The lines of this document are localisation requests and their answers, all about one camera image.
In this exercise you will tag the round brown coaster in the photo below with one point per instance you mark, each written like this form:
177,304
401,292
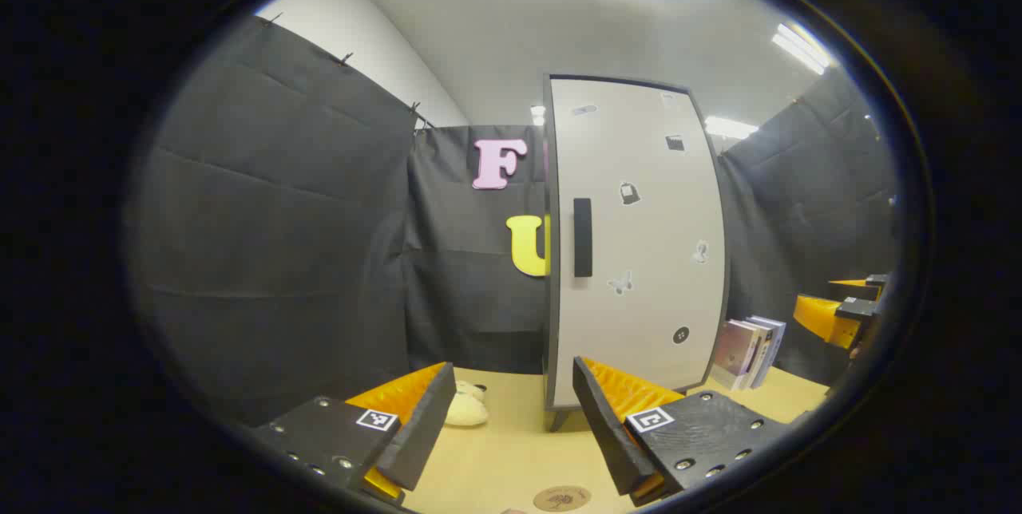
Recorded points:
561,498

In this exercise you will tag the cream plush toy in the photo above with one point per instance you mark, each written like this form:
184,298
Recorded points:
465,412

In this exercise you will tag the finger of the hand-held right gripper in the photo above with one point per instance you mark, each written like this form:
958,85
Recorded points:
822,318
878,281

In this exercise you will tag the white spine book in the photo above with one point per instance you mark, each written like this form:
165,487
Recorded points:
762,338

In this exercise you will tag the dark grey cabinet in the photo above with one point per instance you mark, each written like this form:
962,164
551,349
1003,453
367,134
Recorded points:
548,258

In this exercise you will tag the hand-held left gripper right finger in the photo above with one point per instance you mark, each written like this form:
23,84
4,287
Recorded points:
607,434

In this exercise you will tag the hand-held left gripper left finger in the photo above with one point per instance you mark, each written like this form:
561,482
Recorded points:
423,434

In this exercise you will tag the ceiling light panel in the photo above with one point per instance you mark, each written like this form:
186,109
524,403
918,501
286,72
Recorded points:
802,47
538,115
730,128

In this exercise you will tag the black backdrop cloth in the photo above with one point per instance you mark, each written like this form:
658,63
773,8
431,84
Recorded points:
279,219

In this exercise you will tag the light grey cabinet door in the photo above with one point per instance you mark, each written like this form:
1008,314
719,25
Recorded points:
639,322

